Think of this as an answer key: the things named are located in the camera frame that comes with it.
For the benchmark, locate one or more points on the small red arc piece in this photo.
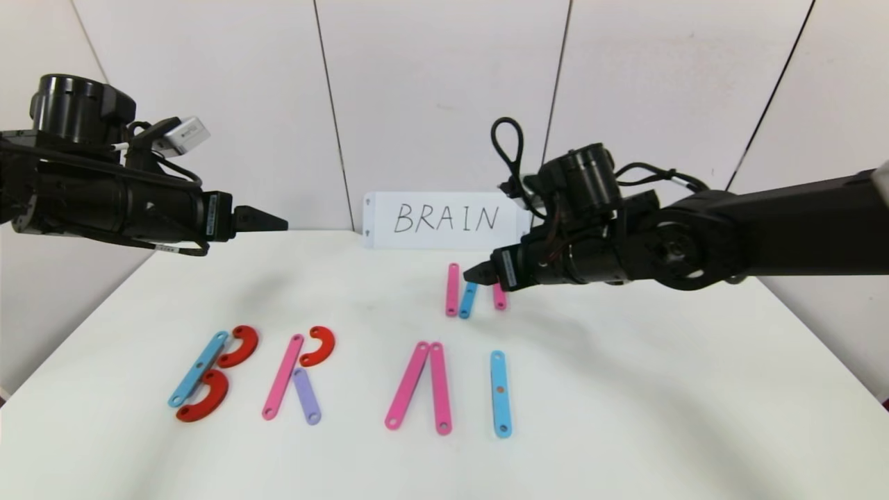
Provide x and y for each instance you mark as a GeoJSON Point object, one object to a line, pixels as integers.
{"type": "Point", "coordinates": [326, 346]}

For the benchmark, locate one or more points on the long pink bar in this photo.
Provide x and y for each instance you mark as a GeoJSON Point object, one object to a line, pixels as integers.
{"type": "Point", "coordinates": [408, 384]}
{"type": "Point", "coordinates": [452, 288]}
{"type": "Point", "coordinates": [439, 389]}
{"type": "Point", "coordinates": [283, 378]}

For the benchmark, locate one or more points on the short pink bar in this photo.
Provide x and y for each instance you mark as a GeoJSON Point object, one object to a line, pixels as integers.
{"type": "Point", "coordinates": [499, 298]}

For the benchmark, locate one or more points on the short purple bar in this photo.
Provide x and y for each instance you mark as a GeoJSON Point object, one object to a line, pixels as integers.
{"type": "Point", "coordinates": [306, 396]}

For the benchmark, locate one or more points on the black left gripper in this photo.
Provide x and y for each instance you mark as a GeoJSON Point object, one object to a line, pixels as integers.
{"type": "Point", "coordinates": [218, 216]}

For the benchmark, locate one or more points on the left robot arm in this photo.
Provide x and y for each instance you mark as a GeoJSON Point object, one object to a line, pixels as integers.
{"type": "Point", "coordinates": [69, 201]}

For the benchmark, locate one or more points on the short blue bar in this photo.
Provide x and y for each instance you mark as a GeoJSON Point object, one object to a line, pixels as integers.
{"type": "Point", "coordinates": [467, 302]}

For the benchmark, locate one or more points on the long blue bar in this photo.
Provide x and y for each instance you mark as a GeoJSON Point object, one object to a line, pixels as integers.
{"type": "Point", "coordinates": [500, 410]}
{"type": "Point", "coordinates": [194, 373]}

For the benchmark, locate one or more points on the large red arc piece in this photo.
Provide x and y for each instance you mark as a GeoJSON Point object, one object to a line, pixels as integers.
{"type": "Point", "coordinates": [220, 397]}
{"type": "Point", "coordinates": [249, 346]}

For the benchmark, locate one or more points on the white BRAIN sign card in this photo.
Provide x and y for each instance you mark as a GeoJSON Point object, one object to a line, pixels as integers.
{"type": "Point", "coordinates": [378, 222]}

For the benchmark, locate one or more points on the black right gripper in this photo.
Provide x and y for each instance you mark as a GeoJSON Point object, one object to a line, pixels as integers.
{"type": "Point", "coordinates": [506, 269]}

